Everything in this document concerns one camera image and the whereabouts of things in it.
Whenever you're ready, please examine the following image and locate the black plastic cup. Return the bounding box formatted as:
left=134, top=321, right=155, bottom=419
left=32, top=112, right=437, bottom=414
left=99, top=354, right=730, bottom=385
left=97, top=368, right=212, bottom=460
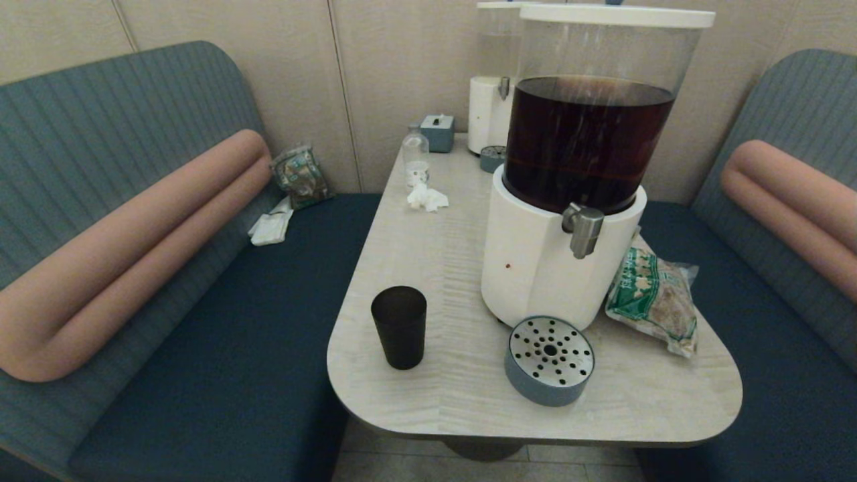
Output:
left=371, top=286, right=428, bottom=370

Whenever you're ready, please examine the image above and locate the crumpled white tissue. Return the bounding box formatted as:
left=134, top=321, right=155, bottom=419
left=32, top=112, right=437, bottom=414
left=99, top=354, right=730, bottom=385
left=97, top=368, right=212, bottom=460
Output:
left=406, top=182, right=450, bottom=213

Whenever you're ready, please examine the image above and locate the clear plastic bottle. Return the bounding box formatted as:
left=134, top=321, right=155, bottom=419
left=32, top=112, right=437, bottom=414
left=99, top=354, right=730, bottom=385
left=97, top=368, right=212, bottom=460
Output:
left=402, top=125, right=431, bottom=188

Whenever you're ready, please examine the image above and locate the round perforated drip tray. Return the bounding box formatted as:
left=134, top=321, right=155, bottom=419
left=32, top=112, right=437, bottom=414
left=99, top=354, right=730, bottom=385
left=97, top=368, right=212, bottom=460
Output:
left=479, top=145, right=508, bottom=174
left=504, top=316, right=596, bottom=408

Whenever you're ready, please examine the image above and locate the blue-grey tissue box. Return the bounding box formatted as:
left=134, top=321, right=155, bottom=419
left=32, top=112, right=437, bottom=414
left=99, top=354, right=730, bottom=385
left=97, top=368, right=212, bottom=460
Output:
left=420, top=114, right=456, bottom=153

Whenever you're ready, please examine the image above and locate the dark tea beverage dispenser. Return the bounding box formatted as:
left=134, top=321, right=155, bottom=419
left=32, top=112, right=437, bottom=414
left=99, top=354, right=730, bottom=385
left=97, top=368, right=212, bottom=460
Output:
left=480, top=3, right=716, bottom=331

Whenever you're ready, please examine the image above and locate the clear water beverage dispenser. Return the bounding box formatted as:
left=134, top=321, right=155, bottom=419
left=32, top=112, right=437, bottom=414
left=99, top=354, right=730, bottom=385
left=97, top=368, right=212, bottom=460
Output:
left=467, top=1, right=530, bottom=156

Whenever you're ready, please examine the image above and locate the clear snack bag dark print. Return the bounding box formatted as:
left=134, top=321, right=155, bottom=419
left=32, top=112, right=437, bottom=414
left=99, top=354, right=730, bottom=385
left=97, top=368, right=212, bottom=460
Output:
left=270, top=144, right=333, bottom=210

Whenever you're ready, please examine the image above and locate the white napkin packet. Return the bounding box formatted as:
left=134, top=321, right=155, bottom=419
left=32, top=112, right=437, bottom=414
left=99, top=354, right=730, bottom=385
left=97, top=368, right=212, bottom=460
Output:
left=248, top=196, right=295, bottom=247

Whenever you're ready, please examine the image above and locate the green printed snack bag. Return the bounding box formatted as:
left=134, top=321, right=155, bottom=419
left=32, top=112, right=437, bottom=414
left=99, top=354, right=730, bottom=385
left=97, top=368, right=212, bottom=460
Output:
left=605, top=234, right=700, bottom=359

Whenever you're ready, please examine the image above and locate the teal upholstered booth bench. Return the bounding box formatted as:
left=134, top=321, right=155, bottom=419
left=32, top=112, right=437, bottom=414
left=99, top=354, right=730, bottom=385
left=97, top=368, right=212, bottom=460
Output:
left=633, top=48, right=857, bottom=482
left=0, top=40, right=382, bottom=482

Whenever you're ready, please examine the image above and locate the pink cylindrical back bolster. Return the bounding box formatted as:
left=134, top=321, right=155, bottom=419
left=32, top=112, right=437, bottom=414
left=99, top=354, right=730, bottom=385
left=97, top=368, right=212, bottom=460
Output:
left=720, top=139, right=857, bottom=302
left=0, top=129, right=273, bottom=383

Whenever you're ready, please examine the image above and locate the dark table pedestal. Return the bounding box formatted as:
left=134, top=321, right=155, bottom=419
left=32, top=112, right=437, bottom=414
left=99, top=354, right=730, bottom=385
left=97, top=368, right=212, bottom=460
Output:
left=442, top=438, right=530, bottom=463

